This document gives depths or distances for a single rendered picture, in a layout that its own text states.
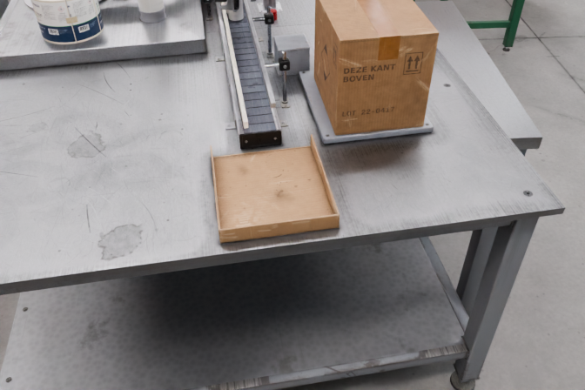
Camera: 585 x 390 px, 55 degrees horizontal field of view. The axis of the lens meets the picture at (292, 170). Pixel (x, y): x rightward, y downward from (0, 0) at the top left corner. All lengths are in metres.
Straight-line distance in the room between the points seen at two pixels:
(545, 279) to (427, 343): 0.74
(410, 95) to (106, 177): 0.78
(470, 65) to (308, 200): 0.82
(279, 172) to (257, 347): 0.63
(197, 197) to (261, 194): 0.15
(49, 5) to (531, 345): 1.94
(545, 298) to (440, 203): 1.09
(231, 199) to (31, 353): 0.89
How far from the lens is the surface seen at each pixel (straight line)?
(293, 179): 1.35
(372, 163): 1.41
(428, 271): 2.00
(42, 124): 1.69
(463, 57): 1.94
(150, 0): 2.02
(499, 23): 3.81
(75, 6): 1.94
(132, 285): 1.99
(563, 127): 3.27
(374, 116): 1.46
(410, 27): 1.40
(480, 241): 1.86
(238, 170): 1.38
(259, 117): 1.48
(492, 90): 1.77
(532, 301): 2.31
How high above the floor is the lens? 1.71
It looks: 40 degrees down
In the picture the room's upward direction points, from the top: 1 degrees counter-clockwise
